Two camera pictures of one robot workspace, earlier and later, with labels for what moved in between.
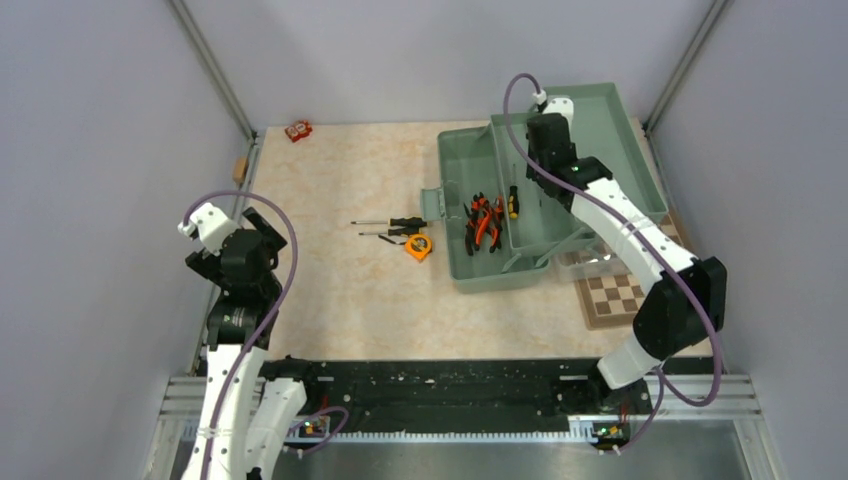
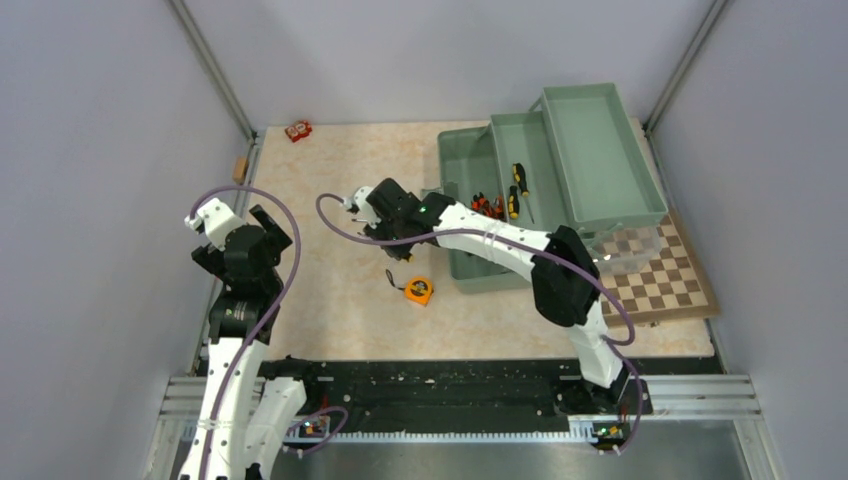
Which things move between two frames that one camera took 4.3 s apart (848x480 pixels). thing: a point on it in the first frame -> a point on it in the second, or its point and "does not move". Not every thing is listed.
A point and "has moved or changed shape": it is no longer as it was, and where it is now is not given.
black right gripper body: x=533 y=175 -> x=386 y=229
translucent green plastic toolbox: x=497 y=228 does not move
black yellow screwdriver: x=394 y=232 has moved or changed shape
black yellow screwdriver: x=513 y=199 does not move
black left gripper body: x=209 y=264 does not move
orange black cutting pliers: x=495 y=222 does not move
